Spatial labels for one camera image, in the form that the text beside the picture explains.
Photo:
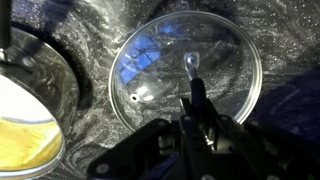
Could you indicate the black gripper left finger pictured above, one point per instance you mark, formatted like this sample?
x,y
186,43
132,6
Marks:
x,y
196,153

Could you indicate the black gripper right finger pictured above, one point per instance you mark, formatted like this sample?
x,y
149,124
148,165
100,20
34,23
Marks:
x,y
225,158

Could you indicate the glass pot lid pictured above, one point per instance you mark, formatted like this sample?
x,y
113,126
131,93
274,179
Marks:
x,y
149,76

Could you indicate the steel pot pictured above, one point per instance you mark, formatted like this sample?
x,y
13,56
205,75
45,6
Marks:
x,y
38,102

